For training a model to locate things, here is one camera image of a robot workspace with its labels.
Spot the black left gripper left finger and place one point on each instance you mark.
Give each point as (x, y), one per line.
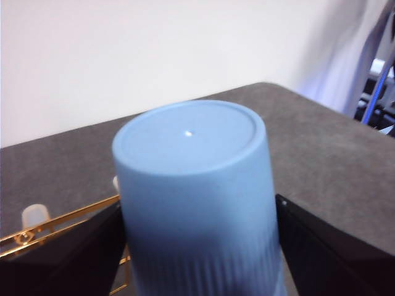
(61, 271)

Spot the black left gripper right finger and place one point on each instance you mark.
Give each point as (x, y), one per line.
(339, 265)

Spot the blue ribbed plastic cup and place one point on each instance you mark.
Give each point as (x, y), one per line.
(197, 200)

